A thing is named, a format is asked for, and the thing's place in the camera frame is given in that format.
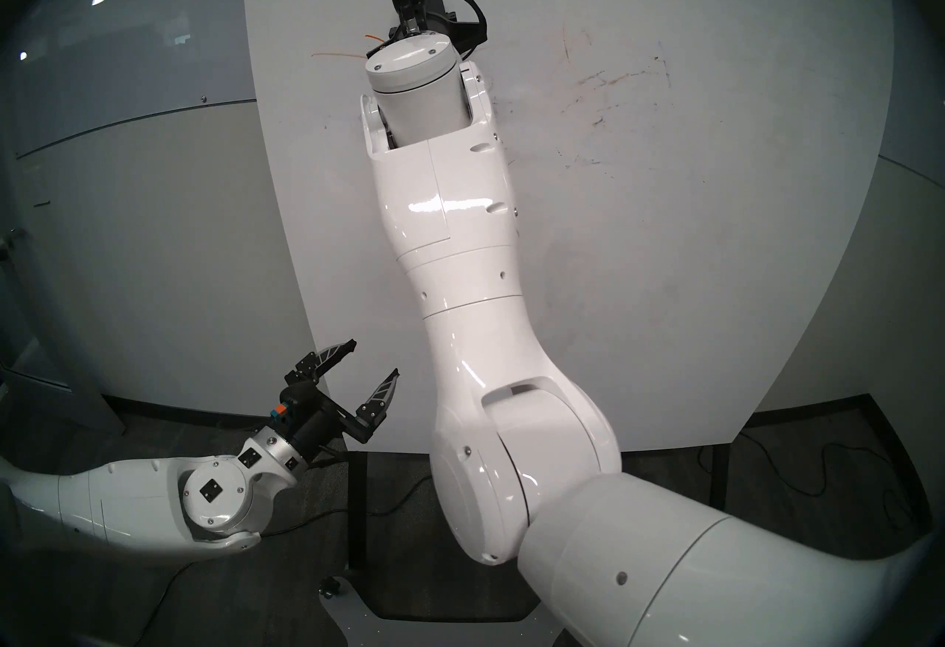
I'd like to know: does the large white whiteboard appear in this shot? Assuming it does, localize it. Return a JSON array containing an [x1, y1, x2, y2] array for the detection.
[[242, 0, 898, 454]]

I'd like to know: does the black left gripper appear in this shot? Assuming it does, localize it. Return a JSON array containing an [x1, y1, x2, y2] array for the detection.
[[284, 338, 401, 460]]

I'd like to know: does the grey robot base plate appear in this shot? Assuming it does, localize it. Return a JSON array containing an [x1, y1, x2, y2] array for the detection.
[[317, 577, 551, 647]]

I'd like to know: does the glass wall board with writing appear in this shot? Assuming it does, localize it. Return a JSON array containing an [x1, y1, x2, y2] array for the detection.
[[0, 0, 259, 159]]

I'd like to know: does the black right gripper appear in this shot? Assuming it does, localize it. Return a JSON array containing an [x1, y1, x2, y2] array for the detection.
[[417, 0, 488, 61]]

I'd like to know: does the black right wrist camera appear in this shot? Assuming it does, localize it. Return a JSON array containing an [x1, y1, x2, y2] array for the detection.
[[391, 0, 425, 39]]

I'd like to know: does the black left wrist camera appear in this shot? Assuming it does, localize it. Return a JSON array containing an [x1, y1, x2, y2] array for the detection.
[[267, 380, 320, 425]]

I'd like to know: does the black whiteboard stand post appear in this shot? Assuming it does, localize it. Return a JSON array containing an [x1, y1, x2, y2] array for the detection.
[[707, 443, 732, 510], [347, 452, 370, 572]]

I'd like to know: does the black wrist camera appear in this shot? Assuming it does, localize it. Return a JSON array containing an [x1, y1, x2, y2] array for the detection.
[[267, 380, 320, 425], [391, 0, 425, 39]]

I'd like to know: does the black looped floor cable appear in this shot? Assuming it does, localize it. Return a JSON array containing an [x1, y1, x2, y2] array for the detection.
[[738, 431, 916, 528]]

